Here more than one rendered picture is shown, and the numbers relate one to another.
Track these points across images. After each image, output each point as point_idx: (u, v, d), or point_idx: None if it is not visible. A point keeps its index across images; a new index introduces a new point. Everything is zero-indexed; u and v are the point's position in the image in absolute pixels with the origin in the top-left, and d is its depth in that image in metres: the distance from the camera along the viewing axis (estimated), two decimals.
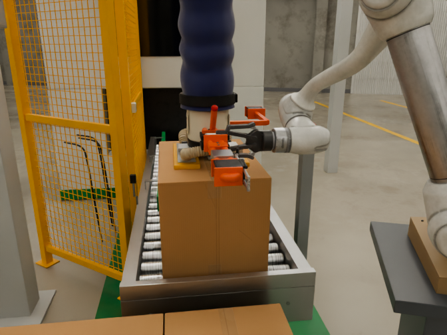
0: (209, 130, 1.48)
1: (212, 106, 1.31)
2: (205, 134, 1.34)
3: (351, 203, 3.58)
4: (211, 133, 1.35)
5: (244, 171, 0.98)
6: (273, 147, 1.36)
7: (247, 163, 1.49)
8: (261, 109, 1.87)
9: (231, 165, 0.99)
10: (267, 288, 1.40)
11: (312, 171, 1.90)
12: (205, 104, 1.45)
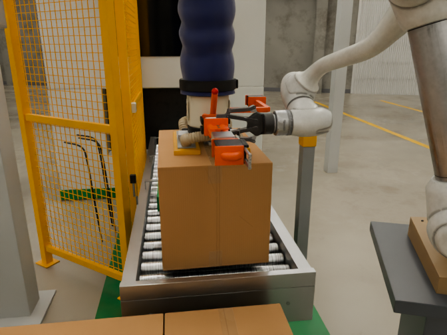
0: None
1: (213, 88, 1.29)
2: None
3: (351, 203, 3.58)
4: (212, 117, 1.33)
5: (245, 149, 0.96)
6: (274, 130, 1.34)
7: (248, 149, 1.47)
8: (262, 97, 1.85)
9: (232, 144, 0.98)
10: (267, 288, 1.40)
11: (312, 171, 1.90)
12: (206, 88, 1.44)
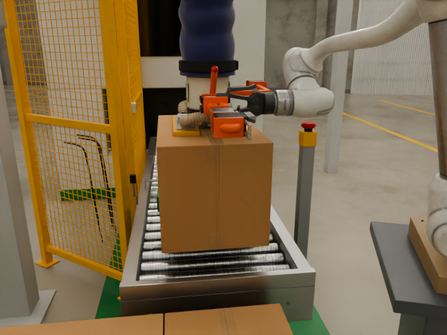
0: None
1: (212, 66, 1.27)
2: None
3: (351, 203, 3.58)
4: (211, 96, 1.31)
5: (245, 121, 0.94)
6: (275, 110, 1.32)
7: None
8: (263, 82, 1.83)
9: (231, 116, 0.96)
10: (267, 288, 1.40)
11: (312, 171, 1.90)
12: (205, 68, 1.41)
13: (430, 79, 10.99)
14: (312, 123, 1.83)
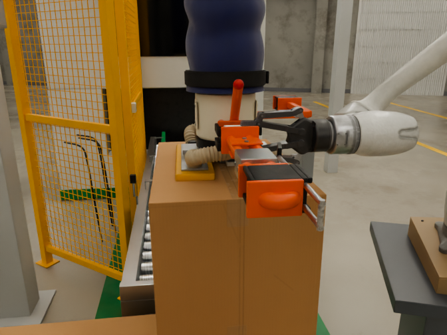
0: None
1: (235, 80, 0.82)
2: None
3: (351, 203, 3.58)
4: (234, 125, 0.86)
5: (307, 187, 0.49)
6: (330, 146, 0.87)
7: None
8: (297, 98, 1.38)
9: (280, 177, 0.51)
10: None
11: (312, 171, 1.90)
12: (223, 82, 0.97)
13: (430, 79, 10.99)
14: None
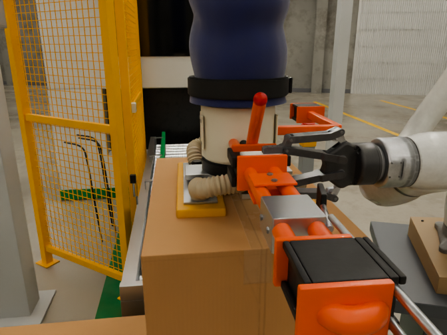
0: (242, 143, 0.80)
1: (256, 94, 0.62)
2: (240, 155, 0.65)
3: (351, 203, 3.58)
4: (254, 151, 0.66)
5: (403, 299, 0.28)
6: (378, 178, 0.67)
7: None
8: (318, 107, 1.17)
9: (352, 274, 0.30)
10: None
11: (312, 171, 1.90)
12: (237, 93, 0.77)
13: (430, 79, 10.99)
14: (312, 123, 1.83)
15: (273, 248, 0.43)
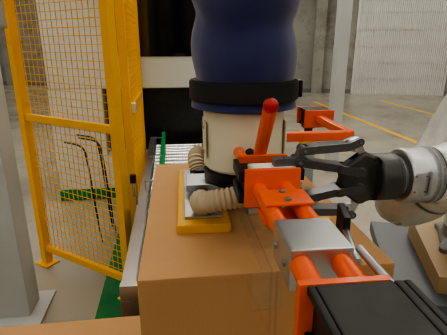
0: (249, 153, 0.73)
1: (266, 100, 0.55)
2: (248, 167, 0.59)
3: None
4: (263, 163, 0.59)
5: None
6: (401, 193, 0.60)
7: None
8: (328, 111, 1.11)
9: None
10: None
11: (312, 171, 1.90)
12: (244, 98, 0.70)
13: (430, 79, 10.99)
14: None
15: (290, 284, 0.37)
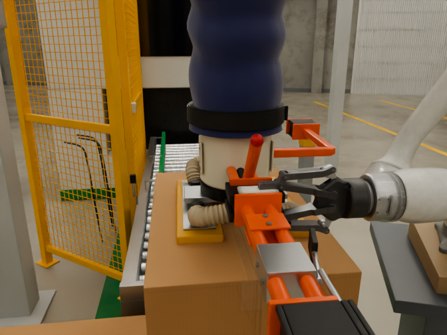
0: (239, 172, 0.83)
1: (253, 135, 0.65)
2: (237, 189, 0.69)
3: None
4: (251, 187, 0.70)
5: None
6: (367, 213, 0.71)
7: (308, 232, 0.83)
8: (314, 124, 1.20)
9: None
10: None
11: None
12: (235, 125, 0.80)
13: (430, 79, 10.99)
14: None
15: (267, 298, 0.47)
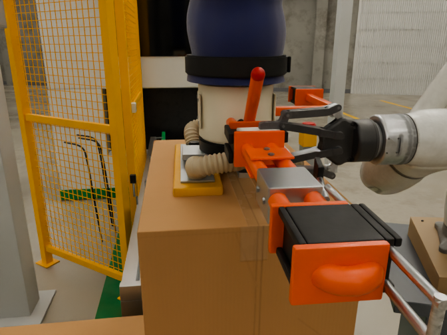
0: None
1: (253, 68, 0.61)
2: (237, 131, 0.66)
3: (351, 203, 3.58)
4: (251, 127, 0.66)
5: (398, 259, 0.28)
6: (376, 155, 0.66)
7: None
8: (317, 90, 1.16)
9: (347, 236, 0.30)
10: None
11: None
12: (235, 71, 0.76)
13: (430, 79, 10.99)
14: (312, 123, 1.83)
15: (269, 218, 0.43)
